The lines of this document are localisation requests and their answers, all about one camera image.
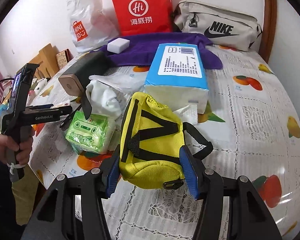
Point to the blue tissue pack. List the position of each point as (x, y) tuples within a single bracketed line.
[(178, 80)]

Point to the red Haidilao paper bag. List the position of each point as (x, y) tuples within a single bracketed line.
[(143, 16)]

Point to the green tissue packet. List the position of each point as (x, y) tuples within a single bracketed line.
[(91, 135)]

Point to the purple towel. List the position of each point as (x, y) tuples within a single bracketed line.
[(147, 48)]

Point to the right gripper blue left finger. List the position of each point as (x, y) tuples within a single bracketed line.
[(113, 172)]

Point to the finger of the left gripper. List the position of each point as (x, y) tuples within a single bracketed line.
[(64, 125), (86, 106)]

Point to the beige Nike waist bag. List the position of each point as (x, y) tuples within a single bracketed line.
[(221, 26)]

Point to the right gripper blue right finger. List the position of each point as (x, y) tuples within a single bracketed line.
[(185, 158)]

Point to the dark green box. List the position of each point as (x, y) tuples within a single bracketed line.
[(76, 78)]

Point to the white plush toy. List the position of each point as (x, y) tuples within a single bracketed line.
[(37, 87)]

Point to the wooden stand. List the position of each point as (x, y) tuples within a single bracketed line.
[(46, 58)]

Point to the clear plastic wrapper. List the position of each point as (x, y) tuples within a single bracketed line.
[(125, 83)]

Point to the yellow black pouch bag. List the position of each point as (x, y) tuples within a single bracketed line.
[(151, 137)]

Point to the brown patterned book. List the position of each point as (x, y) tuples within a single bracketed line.
[(63, 58)]

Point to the white cloth gloves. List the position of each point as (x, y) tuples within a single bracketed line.
[(103, 99)]

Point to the person's left hand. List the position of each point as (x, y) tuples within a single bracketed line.
[(23, 149)]

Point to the white Miniso plastic bag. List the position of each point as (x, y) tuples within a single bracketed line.
[(90, 28)]

